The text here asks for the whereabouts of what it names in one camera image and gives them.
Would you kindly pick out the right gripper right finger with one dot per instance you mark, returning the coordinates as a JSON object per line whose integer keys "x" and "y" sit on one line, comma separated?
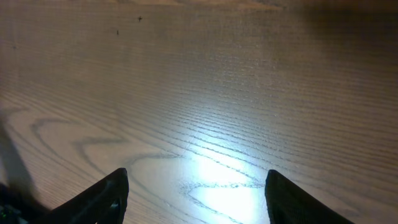
{"x": 287, "y": 203}

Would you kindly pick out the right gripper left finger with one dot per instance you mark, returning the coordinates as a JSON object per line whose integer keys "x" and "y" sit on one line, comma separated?
{"x": 105, "y": 202}

